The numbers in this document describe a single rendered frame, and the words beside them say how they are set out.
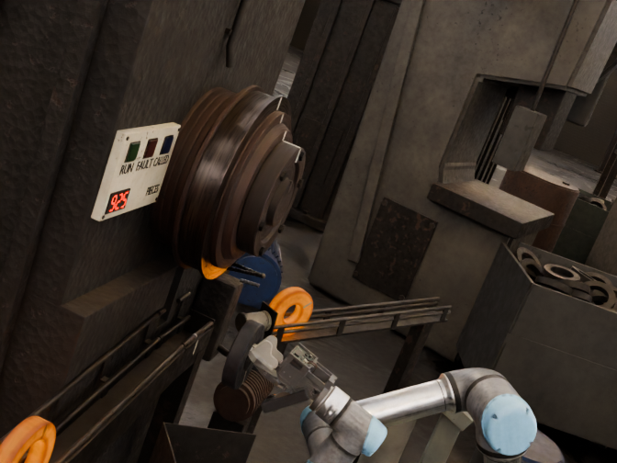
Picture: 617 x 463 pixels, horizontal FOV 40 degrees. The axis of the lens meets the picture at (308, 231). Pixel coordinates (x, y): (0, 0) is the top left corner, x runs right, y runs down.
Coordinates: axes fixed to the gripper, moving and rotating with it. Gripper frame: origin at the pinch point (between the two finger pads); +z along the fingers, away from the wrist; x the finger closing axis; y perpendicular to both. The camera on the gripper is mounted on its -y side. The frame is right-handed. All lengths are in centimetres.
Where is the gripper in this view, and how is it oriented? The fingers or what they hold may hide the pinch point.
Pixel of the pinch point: (246, 346)
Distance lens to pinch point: 189.1
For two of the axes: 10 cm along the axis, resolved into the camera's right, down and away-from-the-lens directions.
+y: 5.7, -7.6, -3.2
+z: -7.8, -6.2, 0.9
